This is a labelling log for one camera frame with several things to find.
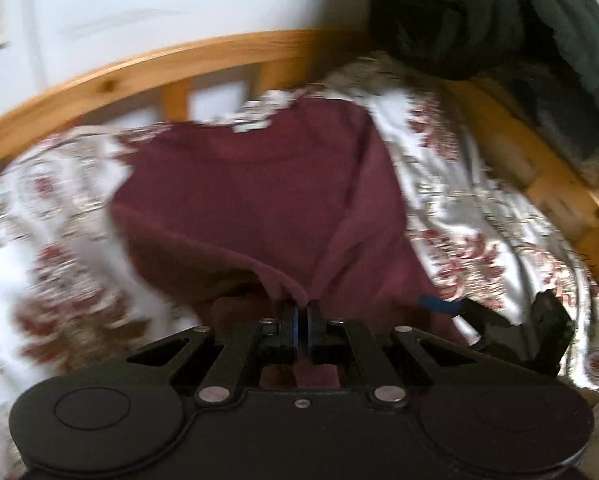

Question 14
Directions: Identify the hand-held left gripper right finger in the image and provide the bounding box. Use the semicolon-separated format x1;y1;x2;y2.
305;300;485;408

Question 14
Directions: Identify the floral white bedspread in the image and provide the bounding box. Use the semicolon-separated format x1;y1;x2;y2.
0;52;599;480

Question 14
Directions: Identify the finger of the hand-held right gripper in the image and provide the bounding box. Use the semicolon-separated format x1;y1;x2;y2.
418;295;486;333

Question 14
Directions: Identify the dark blanket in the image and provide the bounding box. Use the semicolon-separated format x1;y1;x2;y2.
367;0;599;186

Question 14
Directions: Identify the maroon shirt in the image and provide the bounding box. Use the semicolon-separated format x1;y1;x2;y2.
110;96;473;391

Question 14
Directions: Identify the wooden bed frame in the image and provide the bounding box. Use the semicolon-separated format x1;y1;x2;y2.
0;27;599;283

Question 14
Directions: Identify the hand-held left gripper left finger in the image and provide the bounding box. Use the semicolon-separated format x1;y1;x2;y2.
126;300;300;407

